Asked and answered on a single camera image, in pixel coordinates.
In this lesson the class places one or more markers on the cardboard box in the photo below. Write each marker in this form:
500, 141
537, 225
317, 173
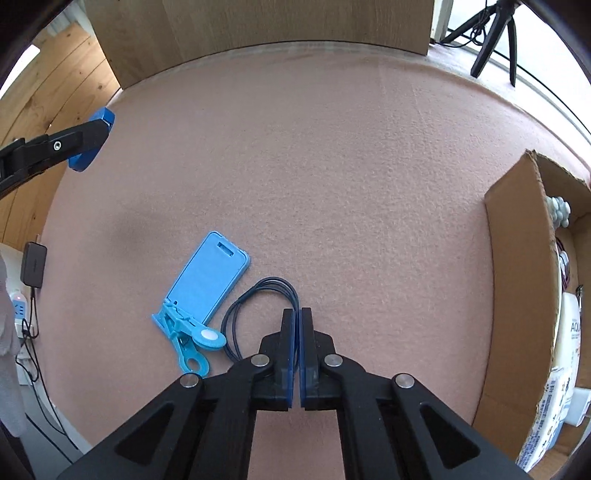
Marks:
517, 277

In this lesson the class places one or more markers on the white charger adapter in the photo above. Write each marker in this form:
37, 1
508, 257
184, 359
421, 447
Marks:
579, 406

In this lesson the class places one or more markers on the grey ball massage roller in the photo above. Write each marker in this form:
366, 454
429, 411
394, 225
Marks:
558, 210

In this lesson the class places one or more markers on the white sunscreen tube blue cap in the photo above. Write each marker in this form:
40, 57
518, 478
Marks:
568, 332

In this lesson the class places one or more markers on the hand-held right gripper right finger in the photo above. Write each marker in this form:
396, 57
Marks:
304, 360

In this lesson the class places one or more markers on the pine wood panel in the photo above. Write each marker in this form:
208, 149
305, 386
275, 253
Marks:
55, 83

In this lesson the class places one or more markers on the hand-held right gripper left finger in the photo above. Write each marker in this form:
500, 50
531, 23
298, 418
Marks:
288, 350

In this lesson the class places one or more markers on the grey cloth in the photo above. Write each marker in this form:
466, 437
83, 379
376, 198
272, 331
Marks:
9, 392

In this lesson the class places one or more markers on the black power adapter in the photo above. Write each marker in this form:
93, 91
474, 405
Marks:
33, 265

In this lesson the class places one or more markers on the light blue phone stand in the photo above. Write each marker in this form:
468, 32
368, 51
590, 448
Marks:
207, 277

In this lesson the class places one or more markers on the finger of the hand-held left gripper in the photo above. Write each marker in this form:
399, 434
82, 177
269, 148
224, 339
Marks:
87, 147

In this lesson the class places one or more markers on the white dotted tissue pack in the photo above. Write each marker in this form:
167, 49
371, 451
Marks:
549, 415

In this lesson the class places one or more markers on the white power strip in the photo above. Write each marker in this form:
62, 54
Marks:
21, 314

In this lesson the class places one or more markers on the brown laminate wooden board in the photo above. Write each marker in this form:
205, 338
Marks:
254, 23

